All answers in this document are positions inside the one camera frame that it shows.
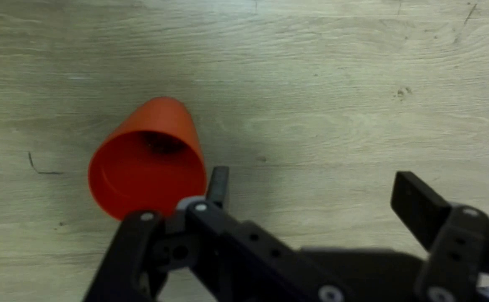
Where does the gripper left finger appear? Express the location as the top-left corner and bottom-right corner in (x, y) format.
(83, 166), (350, 302)

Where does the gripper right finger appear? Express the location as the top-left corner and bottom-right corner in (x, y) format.
(390, 171), (489, 302)

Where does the orange plastic cup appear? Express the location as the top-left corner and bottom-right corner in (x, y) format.
(88, 97), (207, 221)

